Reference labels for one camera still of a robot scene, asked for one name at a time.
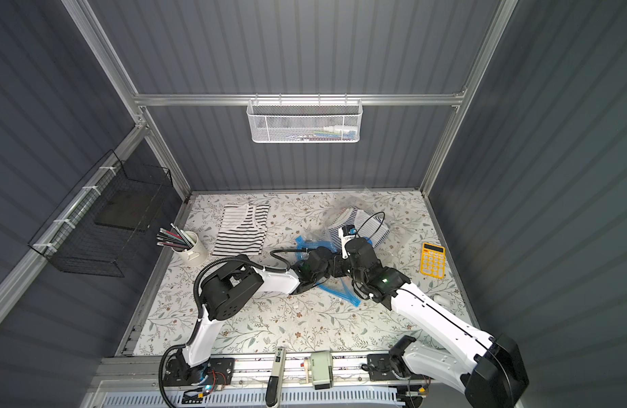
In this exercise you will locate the yellow calculator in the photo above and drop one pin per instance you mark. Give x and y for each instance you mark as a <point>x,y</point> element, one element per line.
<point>432,260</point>

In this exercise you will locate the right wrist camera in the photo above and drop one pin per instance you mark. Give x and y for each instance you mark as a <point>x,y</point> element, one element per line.
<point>346,233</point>

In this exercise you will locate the pale green box device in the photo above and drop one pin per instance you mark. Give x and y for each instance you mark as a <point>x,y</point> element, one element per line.
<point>319,369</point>

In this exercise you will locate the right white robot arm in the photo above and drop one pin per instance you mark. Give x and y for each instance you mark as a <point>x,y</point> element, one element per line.
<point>489,371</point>

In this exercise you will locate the pens in mug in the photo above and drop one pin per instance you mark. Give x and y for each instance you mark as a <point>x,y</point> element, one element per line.
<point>174,238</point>

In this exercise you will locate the white mug pen holder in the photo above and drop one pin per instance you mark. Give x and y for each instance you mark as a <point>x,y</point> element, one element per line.
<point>195,256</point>

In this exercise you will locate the black wire mesh basket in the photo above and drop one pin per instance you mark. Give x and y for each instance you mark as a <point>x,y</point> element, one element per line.
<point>101,228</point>

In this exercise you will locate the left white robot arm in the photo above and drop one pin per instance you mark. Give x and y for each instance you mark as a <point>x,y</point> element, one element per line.
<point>224,287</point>

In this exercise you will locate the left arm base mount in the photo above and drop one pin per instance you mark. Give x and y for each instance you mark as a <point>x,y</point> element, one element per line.
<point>215,372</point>

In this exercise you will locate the white wire mesh basket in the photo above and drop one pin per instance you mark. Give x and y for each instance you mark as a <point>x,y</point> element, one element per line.
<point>269,123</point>

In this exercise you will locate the black white handheld tool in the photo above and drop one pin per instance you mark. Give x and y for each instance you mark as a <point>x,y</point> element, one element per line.
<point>274,384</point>

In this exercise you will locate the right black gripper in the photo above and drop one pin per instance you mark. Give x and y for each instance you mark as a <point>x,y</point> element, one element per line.
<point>351,250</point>

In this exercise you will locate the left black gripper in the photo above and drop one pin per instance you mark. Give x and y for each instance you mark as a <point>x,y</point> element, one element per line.
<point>331,265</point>

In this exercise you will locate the clear vacuum bag blue zipper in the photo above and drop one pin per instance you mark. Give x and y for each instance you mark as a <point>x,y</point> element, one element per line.
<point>402,289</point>

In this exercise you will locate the markers in white basket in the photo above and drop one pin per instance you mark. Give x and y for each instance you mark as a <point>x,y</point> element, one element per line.
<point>331,133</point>

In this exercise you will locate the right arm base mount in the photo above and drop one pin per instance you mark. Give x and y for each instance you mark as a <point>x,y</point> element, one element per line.
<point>380,367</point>

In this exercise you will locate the black white striped tank top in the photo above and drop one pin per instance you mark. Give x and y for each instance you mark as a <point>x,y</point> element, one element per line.
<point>242,231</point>

